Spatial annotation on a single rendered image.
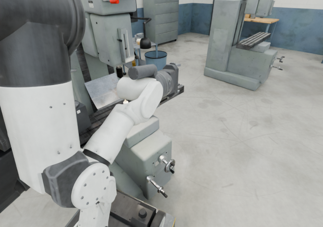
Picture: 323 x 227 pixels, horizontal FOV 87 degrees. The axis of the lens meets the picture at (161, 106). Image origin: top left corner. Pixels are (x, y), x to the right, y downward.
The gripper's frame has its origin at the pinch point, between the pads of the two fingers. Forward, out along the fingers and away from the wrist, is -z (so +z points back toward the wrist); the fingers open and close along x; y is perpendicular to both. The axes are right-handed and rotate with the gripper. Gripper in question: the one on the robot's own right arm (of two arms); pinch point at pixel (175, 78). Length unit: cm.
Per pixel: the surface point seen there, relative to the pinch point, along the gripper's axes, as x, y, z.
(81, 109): -29, 73, -8
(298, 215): -133, -84, -104
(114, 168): -109, 85, -45
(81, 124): -41, 74, -8
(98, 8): 31, 52, -13
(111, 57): 5, 56, -23
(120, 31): 20, 49, -25
